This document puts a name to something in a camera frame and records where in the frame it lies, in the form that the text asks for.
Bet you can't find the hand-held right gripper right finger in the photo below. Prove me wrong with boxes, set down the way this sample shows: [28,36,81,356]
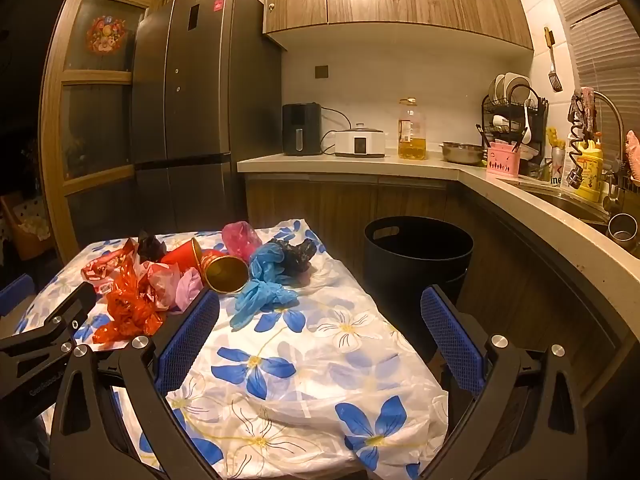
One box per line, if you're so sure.
[420,284,588,480]

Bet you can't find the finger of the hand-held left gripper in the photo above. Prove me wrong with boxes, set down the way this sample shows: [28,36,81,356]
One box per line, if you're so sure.
[0,274,36,317]
[0,282,97,361]

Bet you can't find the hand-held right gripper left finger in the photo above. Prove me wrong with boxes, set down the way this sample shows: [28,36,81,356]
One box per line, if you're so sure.
[50,287,221,480]

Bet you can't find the red plastic wrapper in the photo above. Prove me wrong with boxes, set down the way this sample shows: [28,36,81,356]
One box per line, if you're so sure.
[92,260,168,345]

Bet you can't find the red paper cup gold inside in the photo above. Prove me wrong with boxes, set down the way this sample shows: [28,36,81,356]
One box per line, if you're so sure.
[200,249,250,293]

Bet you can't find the blue rubber glove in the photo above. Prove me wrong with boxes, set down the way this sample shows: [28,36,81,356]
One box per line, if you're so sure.
[249,241,291,282]
[231,280,300,331]

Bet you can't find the black trash bin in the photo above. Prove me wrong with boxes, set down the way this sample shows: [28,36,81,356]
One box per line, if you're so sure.
[364,216,474,361]

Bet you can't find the pale pink plastic bag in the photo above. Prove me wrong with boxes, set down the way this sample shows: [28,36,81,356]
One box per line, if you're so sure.
[150,262,203,311]

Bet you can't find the red and white snack packet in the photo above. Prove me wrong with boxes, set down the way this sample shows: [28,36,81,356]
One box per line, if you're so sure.
[81,251,136,293]

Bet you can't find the small dark plastic bag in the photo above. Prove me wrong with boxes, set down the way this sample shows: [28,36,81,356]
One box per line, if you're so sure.
[137,230,168,263]

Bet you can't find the blue floral tablecloth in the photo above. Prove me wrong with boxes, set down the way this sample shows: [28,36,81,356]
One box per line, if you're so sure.
[15,219,451,480]

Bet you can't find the black plastic bag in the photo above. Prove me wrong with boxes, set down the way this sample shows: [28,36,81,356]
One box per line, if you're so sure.
[272,239,317,277]

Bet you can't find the steel kitchen sink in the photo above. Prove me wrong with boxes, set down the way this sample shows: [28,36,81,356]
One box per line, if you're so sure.
[510,180,616,226]

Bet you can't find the pink utensil holder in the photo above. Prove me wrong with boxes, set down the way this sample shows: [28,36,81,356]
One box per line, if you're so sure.
[486,141,522,178]

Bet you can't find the steel mixing bowl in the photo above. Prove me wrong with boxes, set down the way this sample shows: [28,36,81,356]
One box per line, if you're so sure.
[440,141,487,165]

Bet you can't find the beer can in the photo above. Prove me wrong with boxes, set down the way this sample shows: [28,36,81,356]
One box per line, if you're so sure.
[550,146,568,187]

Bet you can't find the cooking oil bottle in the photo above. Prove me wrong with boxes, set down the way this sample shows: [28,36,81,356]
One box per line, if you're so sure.
[398,98,427,161]

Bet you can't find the steel cup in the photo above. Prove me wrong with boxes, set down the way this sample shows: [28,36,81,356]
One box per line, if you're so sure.
[607,212,638,241]

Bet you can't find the white electric cooker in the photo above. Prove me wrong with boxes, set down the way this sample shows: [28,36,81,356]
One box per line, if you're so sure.
[334,122,387,158]

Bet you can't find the yellow detergent bottle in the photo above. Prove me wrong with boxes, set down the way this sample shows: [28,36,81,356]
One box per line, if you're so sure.
[572,137,604,203]

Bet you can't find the grey refrigerator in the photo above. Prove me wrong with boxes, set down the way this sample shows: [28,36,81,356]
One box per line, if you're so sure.
[131,0,283,241]

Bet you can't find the wooden glass-panel door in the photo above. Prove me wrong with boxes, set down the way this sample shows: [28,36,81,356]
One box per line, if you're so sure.
[39,0,177,261]

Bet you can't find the black air fryer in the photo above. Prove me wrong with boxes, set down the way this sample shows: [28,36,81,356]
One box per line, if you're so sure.
[282,102,322,156]

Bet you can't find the black dish rack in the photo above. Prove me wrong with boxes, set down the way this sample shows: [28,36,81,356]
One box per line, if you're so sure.
[481,85,549,171]

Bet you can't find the pink dishcloth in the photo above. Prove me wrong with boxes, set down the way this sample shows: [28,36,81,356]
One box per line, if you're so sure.
[625,130,640,181]

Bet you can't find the large white plate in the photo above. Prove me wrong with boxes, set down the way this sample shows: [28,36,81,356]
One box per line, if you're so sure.
[504,72,532,103]

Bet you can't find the dark reddish rag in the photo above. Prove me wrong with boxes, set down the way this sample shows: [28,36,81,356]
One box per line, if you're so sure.
[570,86,601,136]

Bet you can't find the red round door decoration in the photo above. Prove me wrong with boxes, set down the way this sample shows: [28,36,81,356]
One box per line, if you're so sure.
[86,15,126,55]

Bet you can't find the steel kitchen faucet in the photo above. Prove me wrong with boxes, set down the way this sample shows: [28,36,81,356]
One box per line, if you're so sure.
[575,91,627,211]

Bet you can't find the hanging slotted spatula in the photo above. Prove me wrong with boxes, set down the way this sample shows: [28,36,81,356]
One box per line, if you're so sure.
[544,26,563,92]

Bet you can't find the window blinds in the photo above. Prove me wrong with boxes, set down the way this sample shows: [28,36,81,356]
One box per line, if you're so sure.
[537,0,640,126]

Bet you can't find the coiled sprayer hose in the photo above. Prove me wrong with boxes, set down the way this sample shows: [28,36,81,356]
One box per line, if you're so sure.
[567,105,593,191]

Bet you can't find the black power cable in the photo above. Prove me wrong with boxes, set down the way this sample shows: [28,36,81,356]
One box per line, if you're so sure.
[320,106,352,154]

